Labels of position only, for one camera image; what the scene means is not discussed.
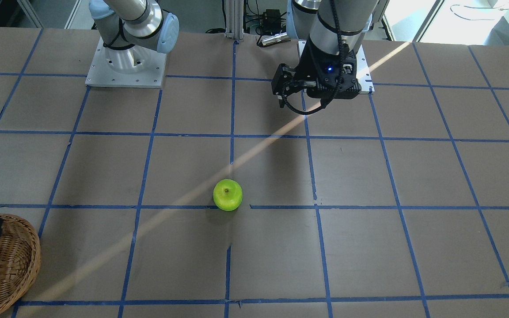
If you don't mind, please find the brown wicker basket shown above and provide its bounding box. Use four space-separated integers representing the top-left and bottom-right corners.
0 213 41 314

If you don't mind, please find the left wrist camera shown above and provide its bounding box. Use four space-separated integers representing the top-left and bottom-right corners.
306 50 362 99

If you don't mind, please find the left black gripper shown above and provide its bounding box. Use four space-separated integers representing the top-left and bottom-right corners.
271 40 359 109

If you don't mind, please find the silver cylinder on floor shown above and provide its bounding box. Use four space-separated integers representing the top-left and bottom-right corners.
257 32 291 48

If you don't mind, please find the black power strip box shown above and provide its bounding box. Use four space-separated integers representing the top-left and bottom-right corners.
260 9 282 35

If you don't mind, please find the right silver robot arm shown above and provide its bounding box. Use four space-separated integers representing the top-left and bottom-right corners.
0 0 178 217

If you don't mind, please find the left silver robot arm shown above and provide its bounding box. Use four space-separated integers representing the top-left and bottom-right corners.
271 0 378 115

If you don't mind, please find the green apple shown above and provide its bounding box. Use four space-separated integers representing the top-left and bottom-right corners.
213 179 243 212

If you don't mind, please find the aluminium frame post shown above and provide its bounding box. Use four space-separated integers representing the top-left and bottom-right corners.
223 0 244 42

